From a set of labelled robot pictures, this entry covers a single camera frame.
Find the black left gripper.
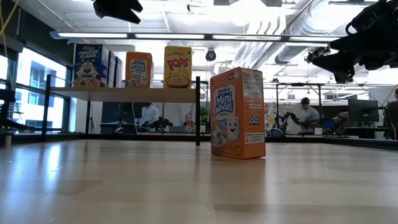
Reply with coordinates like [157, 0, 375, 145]
[92, 0, 144, 25]

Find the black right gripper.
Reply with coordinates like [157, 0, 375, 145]
[311, 0, 398, 84]

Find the orange Mini Wheats cereal box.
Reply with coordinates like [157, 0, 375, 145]
[125, 51, 154, 89]
[210, 66, 267, 161]

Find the yellow Corn Pops cereal box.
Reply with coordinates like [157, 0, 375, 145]
[164, 45, 193, 90]

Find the black ceiling spotlight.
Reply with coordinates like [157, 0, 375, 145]
[305, 46, 329, 63]

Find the long overhead light bar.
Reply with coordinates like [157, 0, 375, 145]
[49, 30, 343, 44]

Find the black computer monitor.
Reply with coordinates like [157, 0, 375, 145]
[348, 98, 380, 124]

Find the blue chair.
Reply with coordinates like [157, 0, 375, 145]
[323, 119, 340, 131]

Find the leafy green potted plant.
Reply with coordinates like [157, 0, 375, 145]
[198, 105, 211, 134]

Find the small potted plant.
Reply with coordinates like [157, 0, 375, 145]
[0, 126, 16, 149]

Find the wooden shelf with black frame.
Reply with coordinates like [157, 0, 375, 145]
[41, 73, 201, 146]

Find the yellow hanging cable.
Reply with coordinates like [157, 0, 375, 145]
[0, 0, 20, 60]

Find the black metal table frame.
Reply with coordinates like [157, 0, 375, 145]
[0, 132, 398, 151]

